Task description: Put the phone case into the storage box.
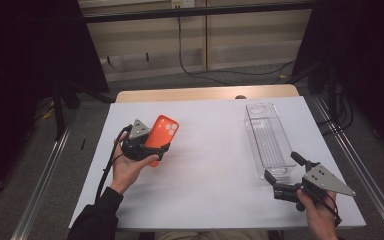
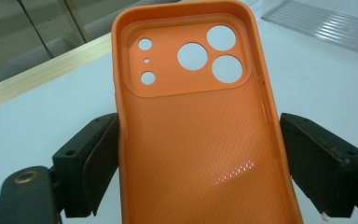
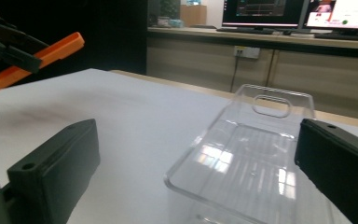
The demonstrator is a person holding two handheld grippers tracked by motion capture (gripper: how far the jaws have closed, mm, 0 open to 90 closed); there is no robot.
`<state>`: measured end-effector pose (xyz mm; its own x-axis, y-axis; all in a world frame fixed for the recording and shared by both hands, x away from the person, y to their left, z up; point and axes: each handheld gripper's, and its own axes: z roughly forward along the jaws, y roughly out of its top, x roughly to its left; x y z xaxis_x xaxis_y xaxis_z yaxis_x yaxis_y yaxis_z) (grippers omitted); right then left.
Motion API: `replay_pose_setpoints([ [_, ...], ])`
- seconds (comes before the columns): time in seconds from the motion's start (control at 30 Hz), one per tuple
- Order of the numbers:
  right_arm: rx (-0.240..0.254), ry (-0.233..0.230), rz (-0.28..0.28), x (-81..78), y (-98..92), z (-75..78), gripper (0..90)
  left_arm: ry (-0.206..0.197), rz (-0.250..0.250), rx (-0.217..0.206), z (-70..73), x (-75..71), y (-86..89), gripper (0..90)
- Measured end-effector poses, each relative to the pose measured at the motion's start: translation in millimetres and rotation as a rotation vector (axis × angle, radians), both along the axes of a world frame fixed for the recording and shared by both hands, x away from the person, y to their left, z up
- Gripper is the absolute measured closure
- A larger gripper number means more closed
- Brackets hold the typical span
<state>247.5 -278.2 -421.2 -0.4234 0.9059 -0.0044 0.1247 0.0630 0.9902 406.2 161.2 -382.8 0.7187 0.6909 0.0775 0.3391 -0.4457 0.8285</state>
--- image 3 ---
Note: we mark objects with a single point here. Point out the black computer mouse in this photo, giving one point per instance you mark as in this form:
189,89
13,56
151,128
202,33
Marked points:
287,32

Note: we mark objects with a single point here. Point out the white wall socket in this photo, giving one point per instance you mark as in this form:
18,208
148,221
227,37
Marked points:
247,52

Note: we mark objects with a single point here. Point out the brown cardboard box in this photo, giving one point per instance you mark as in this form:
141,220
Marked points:
193,15

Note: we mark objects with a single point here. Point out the small jar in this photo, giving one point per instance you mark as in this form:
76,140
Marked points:
163,21

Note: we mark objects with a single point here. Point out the black keyboard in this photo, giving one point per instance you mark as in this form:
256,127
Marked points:
245,30
345,36

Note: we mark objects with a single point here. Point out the clear plastic bin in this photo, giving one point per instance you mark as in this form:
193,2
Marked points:
242,168

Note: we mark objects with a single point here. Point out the blue packet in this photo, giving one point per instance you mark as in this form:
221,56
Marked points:
193,2
176,23

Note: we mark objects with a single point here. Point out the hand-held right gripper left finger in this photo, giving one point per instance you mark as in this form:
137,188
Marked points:
54,174

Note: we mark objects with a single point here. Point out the long beige counter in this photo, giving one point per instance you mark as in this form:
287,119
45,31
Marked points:
323,81

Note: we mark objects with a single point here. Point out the bright screen monitor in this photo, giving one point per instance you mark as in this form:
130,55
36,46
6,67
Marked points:
345,14

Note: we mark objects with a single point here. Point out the black curtain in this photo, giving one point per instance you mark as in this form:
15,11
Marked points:
115,31

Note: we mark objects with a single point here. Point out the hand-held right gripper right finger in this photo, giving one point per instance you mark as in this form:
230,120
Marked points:
338,165

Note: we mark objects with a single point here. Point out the green plant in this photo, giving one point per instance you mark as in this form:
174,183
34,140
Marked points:
169,7

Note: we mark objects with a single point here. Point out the orange phone case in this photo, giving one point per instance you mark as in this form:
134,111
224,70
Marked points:
60,48

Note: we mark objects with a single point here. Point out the dark screen monitor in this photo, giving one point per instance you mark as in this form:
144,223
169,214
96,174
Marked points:
261,11

